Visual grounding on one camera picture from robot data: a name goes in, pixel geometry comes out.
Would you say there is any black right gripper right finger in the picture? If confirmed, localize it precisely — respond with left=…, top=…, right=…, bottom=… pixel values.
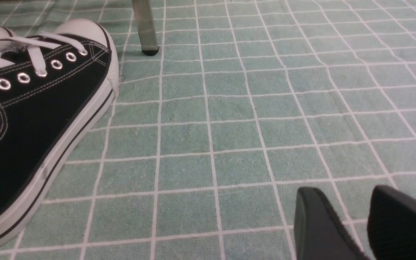
left=367, top=185, right=416, bottom=260

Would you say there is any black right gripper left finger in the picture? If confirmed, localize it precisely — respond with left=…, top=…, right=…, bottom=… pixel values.
left=294, top=187, right=368, bottom=260

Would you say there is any metal shoe rack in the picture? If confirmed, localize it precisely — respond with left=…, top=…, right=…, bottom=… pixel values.
left=132, top=0, right=160, bottom=56

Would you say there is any green checkered floor mat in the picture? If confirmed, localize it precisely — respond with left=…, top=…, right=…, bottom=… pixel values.
left=0, top=0, right=416, bottom=260

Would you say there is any black canvas sneaker right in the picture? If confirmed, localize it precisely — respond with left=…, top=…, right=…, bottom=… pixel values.
left=0, top=18, right=120, bottom=246

